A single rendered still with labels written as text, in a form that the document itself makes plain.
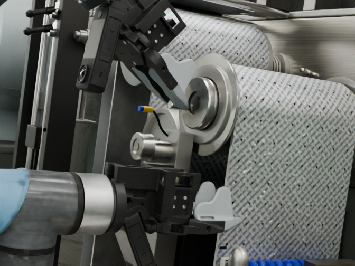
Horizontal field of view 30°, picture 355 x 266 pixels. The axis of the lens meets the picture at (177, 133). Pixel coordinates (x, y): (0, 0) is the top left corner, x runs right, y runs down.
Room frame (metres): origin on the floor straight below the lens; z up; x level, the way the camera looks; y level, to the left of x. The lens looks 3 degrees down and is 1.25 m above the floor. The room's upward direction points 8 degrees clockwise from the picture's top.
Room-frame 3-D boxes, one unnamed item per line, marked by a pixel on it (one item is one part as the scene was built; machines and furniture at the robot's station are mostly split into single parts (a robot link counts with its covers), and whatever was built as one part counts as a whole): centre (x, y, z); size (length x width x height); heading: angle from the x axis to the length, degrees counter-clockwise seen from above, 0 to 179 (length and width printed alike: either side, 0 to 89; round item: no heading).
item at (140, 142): (0.94, 0.05, 1.18); 0.04 x 0.02 x 0.04; 32
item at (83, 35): (1.12, 0.17, 1.34); 0.06 x 0.03 x 0.03; 122
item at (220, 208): (0.88, -0.07, 1.11); 0.09 x 0.03 x 0.06; 121
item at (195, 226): (0.86, -0.04, 1.09); 0.09 x 0.05 x 0.02; 121
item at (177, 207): (0.84, 0.03, 1.12); 0.12 x 0.08 x 0.09; 122
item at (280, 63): (1.32, -0.15, 1.34); 0.07 x 0.07 x 0.07; 32
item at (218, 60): (0.95, -0.04, 1.25); 0.15 x 0.01 x 0.15; 32
